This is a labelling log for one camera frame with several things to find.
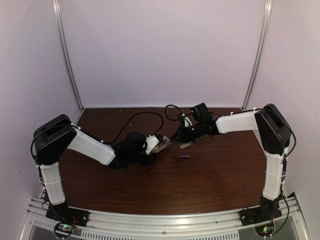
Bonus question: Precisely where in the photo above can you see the left black cable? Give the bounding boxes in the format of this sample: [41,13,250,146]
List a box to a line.
[102,112,165,146]

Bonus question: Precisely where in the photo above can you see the grey remote control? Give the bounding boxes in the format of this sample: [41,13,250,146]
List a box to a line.
[152,134,171,153]

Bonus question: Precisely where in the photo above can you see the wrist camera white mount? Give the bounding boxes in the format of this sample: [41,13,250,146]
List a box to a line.
[177,113,193,128]
[145,135,160,155]

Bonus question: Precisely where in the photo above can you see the grey battery cover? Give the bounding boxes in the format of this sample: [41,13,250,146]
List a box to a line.
[179,142,192,150]

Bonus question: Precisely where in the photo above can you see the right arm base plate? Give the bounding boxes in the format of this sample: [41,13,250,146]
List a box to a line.
[239,205,282,226]

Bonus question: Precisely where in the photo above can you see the front aluminium rail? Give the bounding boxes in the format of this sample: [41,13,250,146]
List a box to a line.
[23,194,305,240]

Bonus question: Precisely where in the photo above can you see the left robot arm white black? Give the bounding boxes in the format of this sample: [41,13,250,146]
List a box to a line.
[30,114,160,222]

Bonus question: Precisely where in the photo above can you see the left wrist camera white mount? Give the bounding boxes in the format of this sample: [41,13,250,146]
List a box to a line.
[145,135,160,155]

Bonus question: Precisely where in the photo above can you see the left aluminium frame post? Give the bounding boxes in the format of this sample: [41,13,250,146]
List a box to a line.
[52,0,84,112]

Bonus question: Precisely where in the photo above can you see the right black cable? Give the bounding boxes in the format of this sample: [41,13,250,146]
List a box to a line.
[164,104,191,121]

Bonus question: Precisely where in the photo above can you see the black cable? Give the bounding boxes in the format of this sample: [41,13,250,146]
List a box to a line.
[164,104,191,121]
[102,112,165,146]

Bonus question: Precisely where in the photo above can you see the aluminium frame post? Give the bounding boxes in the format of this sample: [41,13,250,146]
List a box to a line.
[241,0,273,110]
[52,0,84,112]

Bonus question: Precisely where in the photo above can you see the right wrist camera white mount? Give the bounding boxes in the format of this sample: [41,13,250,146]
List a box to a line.
[177,113,193,128]

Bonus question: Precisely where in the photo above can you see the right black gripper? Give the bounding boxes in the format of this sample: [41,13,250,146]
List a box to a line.
[171,121,205,143]

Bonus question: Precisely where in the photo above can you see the right aluminium frame post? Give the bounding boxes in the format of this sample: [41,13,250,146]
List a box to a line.
[241,0,273,110]

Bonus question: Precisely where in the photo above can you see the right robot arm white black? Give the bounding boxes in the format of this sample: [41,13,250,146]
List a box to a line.
[170,103,294,221]

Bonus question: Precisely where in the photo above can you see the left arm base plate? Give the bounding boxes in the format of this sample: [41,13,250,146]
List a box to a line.
[45,205,89,227]

